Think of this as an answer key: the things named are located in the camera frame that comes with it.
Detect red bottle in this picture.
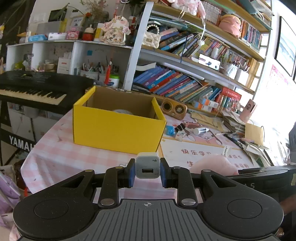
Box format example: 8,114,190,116
104,61,112,85

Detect white green lid jar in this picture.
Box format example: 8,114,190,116
108,74,120,88

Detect brown envelope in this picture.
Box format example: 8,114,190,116
245,123,264,146

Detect white red small box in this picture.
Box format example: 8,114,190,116
175,131,186,142

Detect orange white carton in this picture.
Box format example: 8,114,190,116
192,102,212,113
199,98,219,108

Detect yellow tape roll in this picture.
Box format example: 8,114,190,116
113,109,133,115

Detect pink cartoon desk mat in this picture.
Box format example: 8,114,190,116
21,104,257,193

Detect orange white carton upper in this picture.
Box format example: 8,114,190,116
199,98,219,108

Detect black binder clip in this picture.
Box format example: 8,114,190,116
175,123,186,133

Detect black Yamaha keyboard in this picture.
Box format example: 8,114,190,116
1,70,93,114

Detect orange white carton lower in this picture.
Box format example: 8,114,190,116
192,102,212,113

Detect person right hand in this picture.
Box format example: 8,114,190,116
280,194,296,215

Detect white USB charger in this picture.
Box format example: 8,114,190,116
135,152,160,179

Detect white bookshelf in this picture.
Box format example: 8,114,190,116
6,1,266,113

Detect pink plush pig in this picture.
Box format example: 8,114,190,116
189,146,238,176

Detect brown kraft paper sheets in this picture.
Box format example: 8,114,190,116
190,112,230,133

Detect blue crumpled wrapper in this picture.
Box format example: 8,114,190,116
165,125,176,137

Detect brown retro radio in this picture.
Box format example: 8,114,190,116
161,98,188,121

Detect pink phone stand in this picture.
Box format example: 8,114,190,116
239,99,256,123

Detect pile of papers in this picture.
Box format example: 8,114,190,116
220,109,274,167

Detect digital clock on shelf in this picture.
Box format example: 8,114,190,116
198,54,221,71

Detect white spray bottle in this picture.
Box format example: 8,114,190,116
193,127,209,136

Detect red thick book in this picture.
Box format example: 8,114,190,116
221,87,241,101

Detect white quilted handbag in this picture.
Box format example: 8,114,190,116
142,24,161,49

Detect yellow cardboard box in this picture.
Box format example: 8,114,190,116
73,86,167,155

